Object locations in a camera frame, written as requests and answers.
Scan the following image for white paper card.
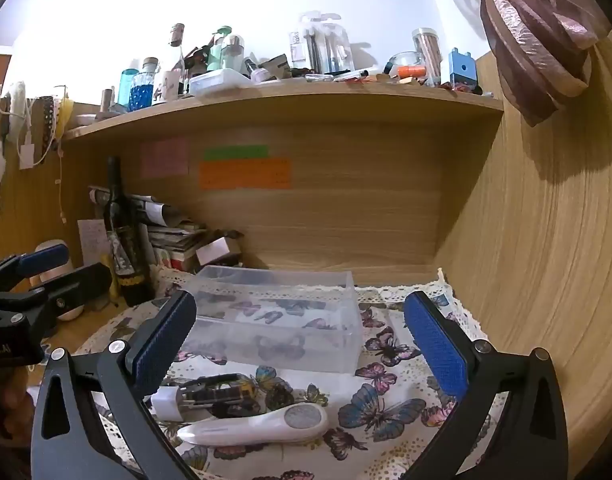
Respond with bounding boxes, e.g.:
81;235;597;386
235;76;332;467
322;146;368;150
77;219;112;266

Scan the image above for pink sticky note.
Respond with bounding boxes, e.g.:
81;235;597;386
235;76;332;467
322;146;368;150
140;137;189;178

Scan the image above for clear jar of sticks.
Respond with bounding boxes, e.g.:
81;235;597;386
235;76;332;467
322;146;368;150
412;28;443;86

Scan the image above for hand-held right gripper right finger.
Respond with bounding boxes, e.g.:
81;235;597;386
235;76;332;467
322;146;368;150
403;290;569;480

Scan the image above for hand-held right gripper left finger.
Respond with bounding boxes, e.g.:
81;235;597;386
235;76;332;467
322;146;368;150
30;290;199;480

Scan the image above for blue plastic sharpener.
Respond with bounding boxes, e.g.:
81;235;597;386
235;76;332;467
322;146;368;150
448;48;476;88

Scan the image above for teal plastic bottle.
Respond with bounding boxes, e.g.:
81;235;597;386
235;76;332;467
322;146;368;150
118;69;139;111

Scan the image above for dark wine bottle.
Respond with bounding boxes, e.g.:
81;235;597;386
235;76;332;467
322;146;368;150
106;156;154;306

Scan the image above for glass bowl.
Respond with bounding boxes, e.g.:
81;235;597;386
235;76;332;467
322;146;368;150
386;51;422;78

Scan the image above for glass bottle with blue beads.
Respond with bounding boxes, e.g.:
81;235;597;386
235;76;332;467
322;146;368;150
128;57;159;112

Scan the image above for green pump bottle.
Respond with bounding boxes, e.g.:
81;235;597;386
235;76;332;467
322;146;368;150
206;26;232;72

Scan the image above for green sticky note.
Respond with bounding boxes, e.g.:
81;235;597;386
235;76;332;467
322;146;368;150
203;145;269;161

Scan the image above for butterfly print tablecloth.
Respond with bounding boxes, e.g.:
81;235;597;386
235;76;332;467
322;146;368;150
73;266;492;480

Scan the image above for orange sticky note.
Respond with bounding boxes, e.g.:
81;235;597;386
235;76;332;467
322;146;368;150
198;158;293;191

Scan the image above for brown fabric hat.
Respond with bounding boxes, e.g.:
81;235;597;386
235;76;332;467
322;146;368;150
480;0;612;128

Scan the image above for cream round container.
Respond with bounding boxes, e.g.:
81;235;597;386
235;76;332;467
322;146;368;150
30;240;85;322

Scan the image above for hanging lace ribbons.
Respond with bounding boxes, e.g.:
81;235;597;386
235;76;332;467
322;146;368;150
38;95;74;161

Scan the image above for white mug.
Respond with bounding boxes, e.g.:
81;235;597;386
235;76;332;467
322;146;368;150
156;69;182;103

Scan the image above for white flat storage box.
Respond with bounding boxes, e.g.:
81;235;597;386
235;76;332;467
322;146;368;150
188;69;251;96

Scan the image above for clear pack of brushes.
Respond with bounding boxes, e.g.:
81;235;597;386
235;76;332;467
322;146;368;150
288;12;354;76

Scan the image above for small white cardboard box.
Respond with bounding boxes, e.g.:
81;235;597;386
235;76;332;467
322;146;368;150
196;236;242;266

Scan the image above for white handheld device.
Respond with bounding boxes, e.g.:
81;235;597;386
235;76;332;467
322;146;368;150
177;402;329;447

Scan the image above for wooden shelf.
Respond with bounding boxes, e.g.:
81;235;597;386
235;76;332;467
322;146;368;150
61;80;504;143

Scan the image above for stack of books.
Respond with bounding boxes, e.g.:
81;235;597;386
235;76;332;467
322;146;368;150
88;185;244;273

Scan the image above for white charger plug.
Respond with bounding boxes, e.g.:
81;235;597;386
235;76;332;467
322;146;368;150
150;384;187;422

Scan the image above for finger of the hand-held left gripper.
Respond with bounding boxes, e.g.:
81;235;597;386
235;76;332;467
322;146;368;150
0;244;70;291
0;262;112;341

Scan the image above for clear plastic box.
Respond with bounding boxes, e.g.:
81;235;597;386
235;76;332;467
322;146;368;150
178;265;363;375

